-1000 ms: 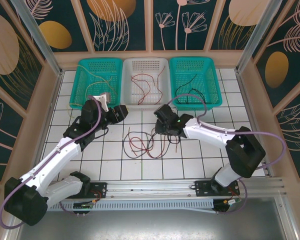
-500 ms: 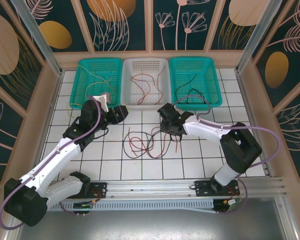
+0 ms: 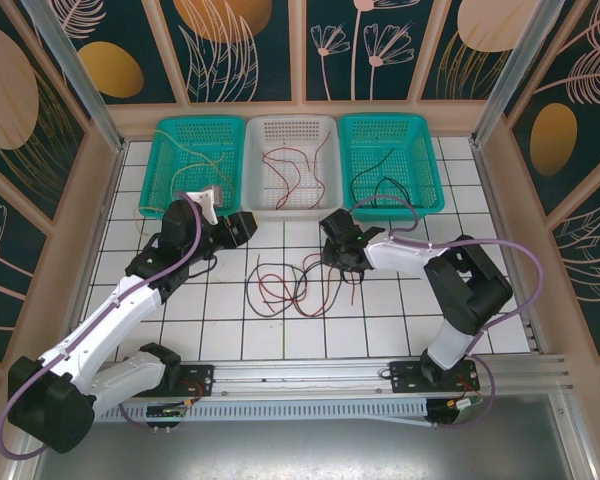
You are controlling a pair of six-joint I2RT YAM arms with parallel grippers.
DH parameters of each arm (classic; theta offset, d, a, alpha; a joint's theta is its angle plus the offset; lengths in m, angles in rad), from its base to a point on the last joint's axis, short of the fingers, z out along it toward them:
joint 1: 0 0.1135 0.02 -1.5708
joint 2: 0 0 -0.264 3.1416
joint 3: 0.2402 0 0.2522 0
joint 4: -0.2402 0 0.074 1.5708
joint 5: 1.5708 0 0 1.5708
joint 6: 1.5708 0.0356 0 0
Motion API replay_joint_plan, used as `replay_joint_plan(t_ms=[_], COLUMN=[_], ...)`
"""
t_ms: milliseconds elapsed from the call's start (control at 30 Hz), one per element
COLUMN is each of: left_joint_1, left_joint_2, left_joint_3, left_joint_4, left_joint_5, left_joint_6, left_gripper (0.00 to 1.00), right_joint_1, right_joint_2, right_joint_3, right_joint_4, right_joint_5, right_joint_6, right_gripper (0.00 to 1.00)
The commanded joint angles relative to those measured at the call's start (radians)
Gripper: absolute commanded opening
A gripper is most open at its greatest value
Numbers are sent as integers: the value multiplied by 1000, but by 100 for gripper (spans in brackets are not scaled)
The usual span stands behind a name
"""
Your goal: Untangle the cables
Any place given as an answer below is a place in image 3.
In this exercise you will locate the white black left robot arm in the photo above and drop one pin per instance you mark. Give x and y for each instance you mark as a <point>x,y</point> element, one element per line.
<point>120,305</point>

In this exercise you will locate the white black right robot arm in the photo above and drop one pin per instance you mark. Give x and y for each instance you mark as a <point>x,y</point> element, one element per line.
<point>470,285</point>

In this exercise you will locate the teal plastic basket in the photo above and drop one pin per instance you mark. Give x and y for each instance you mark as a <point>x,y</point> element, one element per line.
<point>415,150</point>
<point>190,130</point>

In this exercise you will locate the white plastic basket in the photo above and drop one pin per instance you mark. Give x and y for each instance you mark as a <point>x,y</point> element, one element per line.
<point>290,130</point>

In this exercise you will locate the small controller board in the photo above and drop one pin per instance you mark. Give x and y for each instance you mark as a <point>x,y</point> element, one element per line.
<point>457,404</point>
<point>165,411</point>

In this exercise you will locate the grey metal plate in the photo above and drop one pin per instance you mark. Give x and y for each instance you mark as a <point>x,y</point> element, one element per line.
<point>300,455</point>

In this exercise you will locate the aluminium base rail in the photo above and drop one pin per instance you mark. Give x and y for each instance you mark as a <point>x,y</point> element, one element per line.
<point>300,380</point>

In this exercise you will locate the black mount plate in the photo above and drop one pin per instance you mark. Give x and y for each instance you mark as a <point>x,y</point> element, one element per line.
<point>405,377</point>
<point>200,380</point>

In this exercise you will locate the aluminium frame post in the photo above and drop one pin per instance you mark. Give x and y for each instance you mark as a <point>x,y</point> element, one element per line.
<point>80,80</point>
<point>510,75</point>

